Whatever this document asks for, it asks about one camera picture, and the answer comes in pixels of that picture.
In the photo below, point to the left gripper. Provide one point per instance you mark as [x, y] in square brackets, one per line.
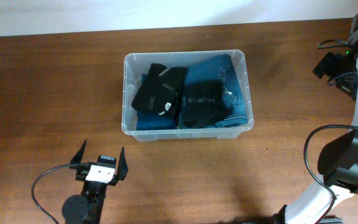
[122, 169]

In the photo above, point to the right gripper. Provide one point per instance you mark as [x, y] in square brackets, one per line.
[326, 66]

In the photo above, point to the dark blue cloth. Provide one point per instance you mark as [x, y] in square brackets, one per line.
[148, 121]

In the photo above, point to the black garment with white logo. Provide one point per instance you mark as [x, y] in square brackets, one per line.
[159, 92]

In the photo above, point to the dark blue jeans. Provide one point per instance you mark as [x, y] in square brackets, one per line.
[219, 68]

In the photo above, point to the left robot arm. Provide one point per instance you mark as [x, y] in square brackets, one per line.
[87, 206]

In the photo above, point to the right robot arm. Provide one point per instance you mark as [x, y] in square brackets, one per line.
[337, 177]

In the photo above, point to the clear plastic storage bin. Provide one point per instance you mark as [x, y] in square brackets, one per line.
[136, 64]

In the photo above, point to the grey base plate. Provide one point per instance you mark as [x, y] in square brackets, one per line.
[331, 220]

